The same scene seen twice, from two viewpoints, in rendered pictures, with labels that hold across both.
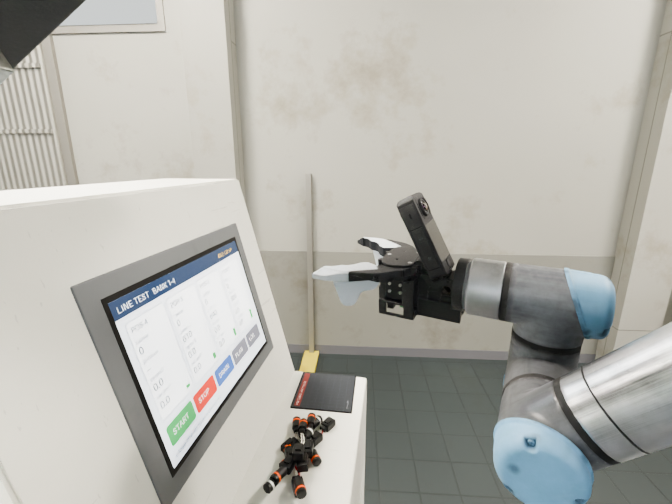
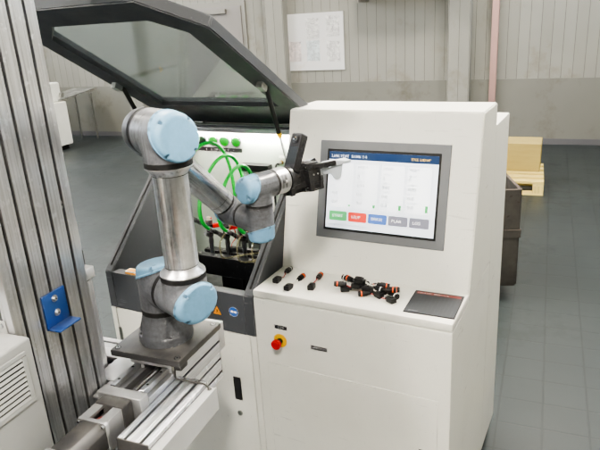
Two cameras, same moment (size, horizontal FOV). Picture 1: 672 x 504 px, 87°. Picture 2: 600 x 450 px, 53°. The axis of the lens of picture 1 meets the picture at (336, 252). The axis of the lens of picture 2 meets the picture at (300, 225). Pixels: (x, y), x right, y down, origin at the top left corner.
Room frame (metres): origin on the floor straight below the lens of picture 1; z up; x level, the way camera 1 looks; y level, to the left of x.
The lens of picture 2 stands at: (1.01, -1.72, 1.87)
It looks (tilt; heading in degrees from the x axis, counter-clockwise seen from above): 19 degrees down; 109
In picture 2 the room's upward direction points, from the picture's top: 4 degrees counter-clockwise
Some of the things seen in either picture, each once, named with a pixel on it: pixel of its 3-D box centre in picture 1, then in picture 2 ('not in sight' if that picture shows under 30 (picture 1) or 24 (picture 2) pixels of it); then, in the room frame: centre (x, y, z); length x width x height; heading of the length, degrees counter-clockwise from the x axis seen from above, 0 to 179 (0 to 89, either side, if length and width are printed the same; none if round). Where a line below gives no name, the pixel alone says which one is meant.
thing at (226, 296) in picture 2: not in sight; (179, 299); (-0.12, 0.10, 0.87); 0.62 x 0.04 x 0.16; 171
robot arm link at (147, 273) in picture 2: not in sight; (160, 282); (0.16, -0.43, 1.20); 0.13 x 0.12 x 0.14; 150
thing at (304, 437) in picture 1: (303, 446); (367, 286); (0.62, 0.07, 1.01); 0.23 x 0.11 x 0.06; 171
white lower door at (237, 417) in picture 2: not in sight; (189, 395); (-0.13, 0.08, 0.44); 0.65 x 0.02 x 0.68; 171
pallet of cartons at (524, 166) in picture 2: not in sight; (482, 163); (0.86, 5.04, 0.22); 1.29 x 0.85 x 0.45; 175
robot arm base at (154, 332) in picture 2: not in sight; (164, 320); (0.15, -0.42, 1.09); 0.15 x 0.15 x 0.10
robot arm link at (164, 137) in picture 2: not in sight; (175, 220); (0.27, -0.49, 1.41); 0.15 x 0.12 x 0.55; 150
